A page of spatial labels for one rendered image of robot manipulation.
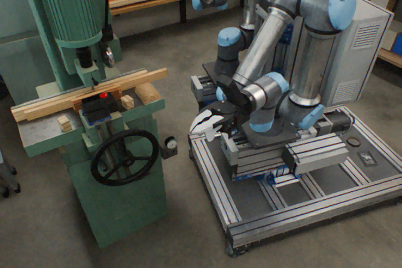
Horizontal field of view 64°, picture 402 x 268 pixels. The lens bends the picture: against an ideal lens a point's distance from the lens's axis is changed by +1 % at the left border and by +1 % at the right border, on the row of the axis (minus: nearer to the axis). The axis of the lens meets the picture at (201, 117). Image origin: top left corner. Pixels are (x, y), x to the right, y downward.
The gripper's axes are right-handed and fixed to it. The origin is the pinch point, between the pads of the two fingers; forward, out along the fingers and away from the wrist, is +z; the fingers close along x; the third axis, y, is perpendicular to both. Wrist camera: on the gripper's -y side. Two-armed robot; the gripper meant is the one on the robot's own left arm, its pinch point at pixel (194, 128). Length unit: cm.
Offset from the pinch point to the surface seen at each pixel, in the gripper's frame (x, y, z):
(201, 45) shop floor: 217, 95, -195
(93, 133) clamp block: 54, 24, 8
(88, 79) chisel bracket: 71, 10, -3
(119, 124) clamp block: 52, 24, -3
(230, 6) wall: 267, 85, -302
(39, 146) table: 68, 27, 25
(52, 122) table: 75, 24, 15
